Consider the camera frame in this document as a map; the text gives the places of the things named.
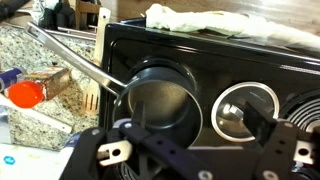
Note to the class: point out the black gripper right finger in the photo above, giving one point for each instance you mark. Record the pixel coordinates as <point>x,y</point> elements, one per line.
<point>283,140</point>

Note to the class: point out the black electric stove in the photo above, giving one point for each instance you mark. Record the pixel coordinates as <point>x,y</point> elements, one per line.
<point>216,60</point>

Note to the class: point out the pale yellow dish towel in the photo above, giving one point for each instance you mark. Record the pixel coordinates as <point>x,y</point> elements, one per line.
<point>206,21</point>

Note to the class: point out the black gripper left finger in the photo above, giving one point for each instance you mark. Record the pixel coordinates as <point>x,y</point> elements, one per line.
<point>160,146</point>

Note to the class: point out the blue jar with white lid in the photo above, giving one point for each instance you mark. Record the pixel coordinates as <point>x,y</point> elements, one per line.
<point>10,77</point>

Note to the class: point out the large black coil burner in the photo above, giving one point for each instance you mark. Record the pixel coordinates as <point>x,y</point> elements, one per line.
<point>303,110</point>

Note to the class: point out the spice jar with red lid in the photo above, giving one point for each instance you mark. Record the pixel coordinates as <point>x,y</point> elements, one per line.
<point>36,88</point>

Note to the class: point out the glass lid with steel rim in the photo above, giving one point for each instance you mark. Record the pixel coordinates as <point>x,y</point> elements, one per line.
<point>233,113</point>

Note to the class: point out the white plastic package blue logo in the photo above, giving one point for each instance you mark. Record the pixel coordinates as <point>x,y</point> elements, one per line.
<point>23,161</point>

